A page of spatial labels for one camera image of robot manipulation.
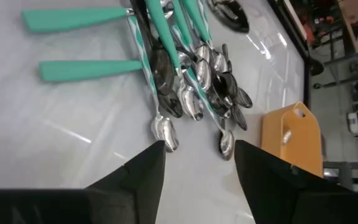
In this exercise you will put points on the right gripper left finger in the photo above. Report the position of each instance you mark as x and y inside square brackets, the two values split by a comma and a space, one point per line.
[135, 186]

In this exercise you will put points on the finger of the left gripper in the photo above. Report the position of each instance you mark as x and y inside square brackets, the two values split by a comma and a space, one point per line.
[232, 18]

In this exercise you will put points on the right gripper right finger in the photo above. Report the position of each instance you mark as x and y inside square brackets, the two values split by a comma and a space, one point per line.
[275, 193]

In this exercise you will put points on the orange plastic bin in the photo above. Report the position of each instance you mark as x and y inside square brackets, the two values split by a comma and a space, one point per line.
[294, 146]

